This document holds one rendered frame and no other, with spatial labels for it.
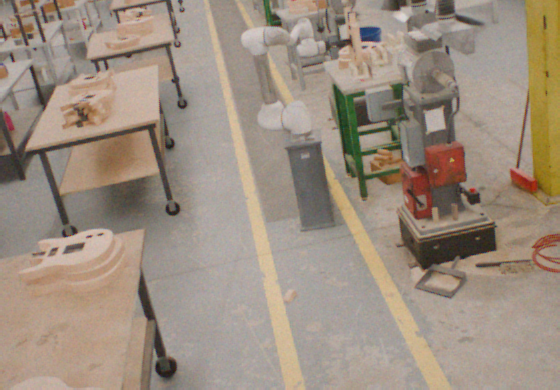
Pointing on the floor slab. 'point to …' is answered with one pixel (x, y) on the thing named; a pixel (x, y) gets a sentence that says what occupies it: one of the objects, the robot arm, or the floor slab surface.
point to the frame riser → (446, 244)
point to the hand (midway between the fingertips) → (350, 41)
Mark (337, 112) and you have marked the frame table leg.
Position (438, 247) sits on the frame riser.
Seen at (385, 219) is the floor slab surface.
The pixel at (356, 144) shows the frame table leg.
